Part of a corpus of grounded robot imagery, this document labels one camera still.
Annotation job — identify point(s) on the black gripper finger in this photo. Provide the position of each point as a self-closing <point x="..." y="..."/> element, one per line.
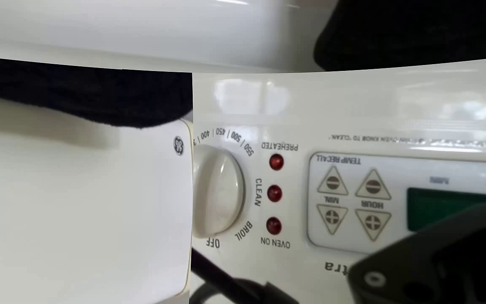
<point x="451" y="259"/>

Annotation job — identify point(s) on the green digital display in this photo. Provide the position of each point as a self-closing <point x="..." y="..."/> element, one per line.
<point x="446" y="205"/>

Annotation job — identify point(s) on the triangular beige panel button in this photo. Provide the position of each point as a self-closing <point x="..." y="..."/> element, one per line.
<point x="331" y="215"/>
<point x="374" y="186"/>
<point x="374" y="220"/>
<point x="333" y="185"/>

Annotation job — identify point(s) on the grey button control panel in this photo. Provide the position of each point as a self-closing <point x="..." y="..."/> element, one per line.
<point x="412" y="169"/>

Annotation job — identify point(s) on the white oven control panel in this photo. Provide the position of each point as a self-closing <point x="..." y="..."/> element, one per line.
<point x="367" y="107"/>

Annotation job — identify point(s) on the red indicator light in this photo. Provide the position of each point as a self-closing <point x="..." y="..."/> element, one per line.
<point x="276" y="163"/>
<point x="274" y="193"/>
<point x="274" y="225"/>

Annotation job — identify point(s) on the black cloth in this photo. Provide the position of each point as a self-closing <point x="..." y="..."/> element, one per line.
<point x="412" y="34"/>

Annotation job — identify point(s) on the white oven temperature knob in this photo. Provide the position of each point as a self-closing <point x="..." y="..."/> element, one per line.
<point x="218" y="191"/>

